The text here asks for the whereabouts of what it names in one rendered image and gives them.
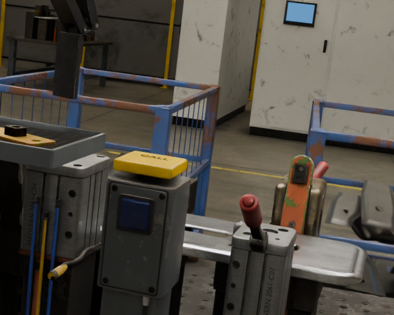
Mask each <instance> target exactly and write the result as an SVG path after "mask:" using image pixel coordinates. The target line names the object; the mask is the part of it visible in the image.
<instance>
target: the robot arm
mask: <svg viewBox="0 0 394 315"><path fill-rule="evenodd" d="M50 1H51V3H52V5H53V7H54V10H55V11H56V14H57V15H58V18H59V20H60V21H61V24H62V26H63V28H64V30H65V32H58V39H57V47H56V62H55V70H54V84H53V96H59V97H63V98H68V99H77V97H78V83H79V70H80V65H81V62H82V58H83V56H82V55H83V44H84V37H91V36H92V35H93V32H94V31H97V30H98V29H99V19H98V14H97V11H96V6H95V2H94V0H50ZM85 16H87V17H88V18H87V19H86V18H85Z"/></svg>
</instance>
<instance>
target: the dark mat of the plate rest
mask: <svg viewBox="0 0 394 315"><path fill-rule="evenodd" d="M9 125H15V124H8V123H3V122H0V128H4V126H9ZM23 127H26V128H27V134H31V135H34V136H39V137H42V138H46V139H50V140H53V141H56V144H54V145H48V146H37V147H39V148H46V149H54V148H58V147H60V146H64V145H67V144H70V143H73V142H76V141H80V140H82V139H86V138H90V137H89V136H81V135H77V134H70V133H65V132H58V131H50V130H46V129H39V128H35V127H27V126H23ZM0 141H5V140H2V139H0ZM5 142H9V141H5ZM9 143H11V142H9Z"/></svg>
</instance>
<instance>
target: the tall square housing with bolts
mask: <svg viewBox="0 0 394 315"><path fill-rule="evenodd" d="M109 164H110V158H109V157H106V156H100V155H96V154H91V155H89V156H86V157H82V158H81V159H77V160H75V161H72V162H69V163H67V164H64V165H62V166H59V167H56V168H54V169H48V168H43V167H37V166H30V165H27V167H26V168H27V169H26V183H25V192H24V207H23V223H22V231H21V247H20V248H19V254H25V259H24V276H23V291H22V299H21V315H90V312H91V299H92V292H93V279H94V267H95V260H96V250H97V249H99V248H100V247H101V237H102V230H103V218H104V205H105V199H106V186H107V180H108V174H109ZM89 247H93V248H94V251H91V252H88V253H87V254H85V256H84V257H83V259H82V260H81V261H80V262H79V263H77V264H75V265H72V266H68V268H67V270H66V271H65V272H64V273H63V274H62V275H60V276H59V277H57V278H56V279H55V280H54V281H51V280H49V279H48V273H49V272H50V271H52V270H53V269H55V268H56V267H58V266H60V265H62V263H64V262H66V261H72V260H75V259H76V258H78V257H79V255H80V254H81V252H82V251H83V250H84V249H86V248H89Z"/></svg>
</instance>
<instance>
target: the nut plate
mask: <svg viewBox="0 0 394 315"><path fill-rule="evenodd" d="M0 139H2V140H5V141H9V142H12V143H17V144H23V145H27V146H34V147H36V146H48V145H54V144H56V141H53V140H50V139H46V138H43V137H39V136H34V135H31V134H27V128H26V127H23V126H18V125H9V126H4V128H3V127H0Z"/></svg>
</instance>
